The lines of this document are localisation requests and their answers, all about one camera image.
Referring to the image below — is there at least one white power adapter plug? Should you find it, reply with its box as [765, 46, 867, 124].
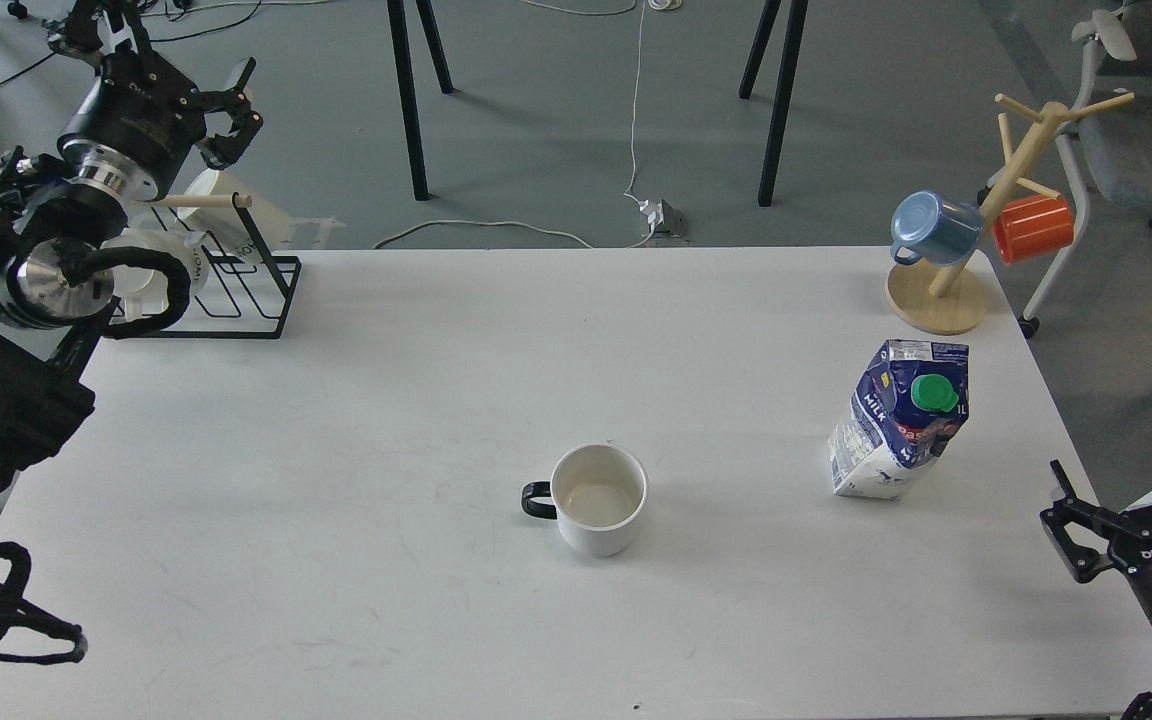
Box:
[637, 199, 687, 240]

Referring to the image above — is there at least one black left table leg frame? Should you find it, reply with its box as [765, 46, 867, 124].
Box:
[385, 0, 456, 202]

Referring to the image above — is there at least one white cup on rack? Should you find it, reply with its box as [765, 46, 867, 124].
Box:
[101, 228, 210, 321]

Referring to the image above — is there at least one white cable on floor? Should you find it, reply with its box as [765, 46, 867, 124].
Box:
[372, 0, 682, 251]

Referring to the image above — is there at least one orange mug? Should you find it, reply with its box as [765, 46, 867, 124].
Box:
[991, 194, 1075, 265]

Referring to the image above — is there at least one white mug black handle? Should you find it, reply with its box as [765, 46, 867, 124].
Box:
[520, 444, 650, 559]

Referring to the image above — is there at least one black wire cup rack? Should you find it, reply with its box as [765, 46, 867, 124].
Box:
[106, 194, 302, 340]

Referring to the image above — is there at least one blue mug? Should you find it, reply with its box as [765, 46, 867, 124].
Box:
[890, 190, 984, 266]

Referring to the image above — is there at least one blue white milk carton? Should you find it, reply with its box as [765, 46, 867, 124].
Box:
[827, 340, 970, 500]

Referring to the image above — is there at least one wooden mug tree stand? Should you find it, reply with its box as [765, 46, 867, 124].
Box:
[884, 92, 1137, 336]

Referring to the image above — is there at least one black right table leg frame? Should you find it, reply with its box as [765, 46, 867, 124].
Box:
[738, 1, 810, 209]

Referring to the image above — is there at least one black table leg frame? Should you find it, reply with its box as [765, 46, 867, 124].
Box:
[738, 1, 810, 209]
[385, 0, 456, 202]

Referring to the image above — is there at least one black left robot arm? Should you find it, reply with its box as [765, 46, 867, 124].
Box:
[0, 51, 262, 665]

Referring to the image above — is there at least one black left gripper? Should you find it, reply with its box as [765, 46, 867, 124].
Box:
[63, 56, 264, 191]

